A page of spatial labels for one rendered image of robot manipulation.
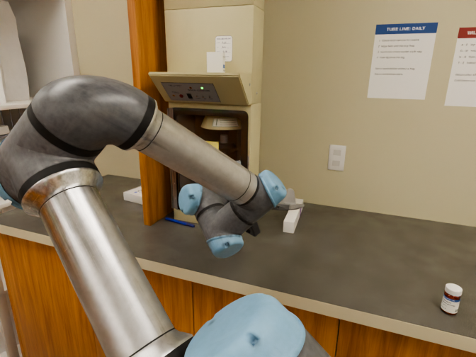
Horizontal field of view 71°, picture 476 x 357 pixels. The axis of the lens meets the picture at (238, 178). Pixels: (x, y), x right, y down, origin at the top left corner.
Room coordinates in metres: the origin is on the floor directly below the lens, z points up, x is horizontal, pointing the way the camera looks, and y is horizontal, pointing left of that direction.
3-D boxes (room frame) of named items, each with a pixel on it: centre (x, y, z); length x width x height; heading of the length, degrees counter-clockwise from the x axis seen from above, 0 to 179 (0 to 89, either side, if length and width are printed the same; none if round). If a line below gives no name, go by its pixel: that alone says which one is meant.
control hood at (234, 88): (1.12, 0.13, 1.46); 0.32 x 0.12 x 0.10; 69
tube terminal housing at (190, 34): (1.30, 0.06, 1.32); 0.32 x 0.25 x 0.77; 69
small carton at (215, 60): (1.10, 0.07, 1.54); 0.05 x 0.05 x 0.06; 85
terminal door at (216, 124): (1.17, 0.11, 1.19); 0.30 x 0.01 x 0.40; 69
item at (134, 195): (1.46, 0.43, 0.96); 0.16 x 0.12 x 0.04; 61
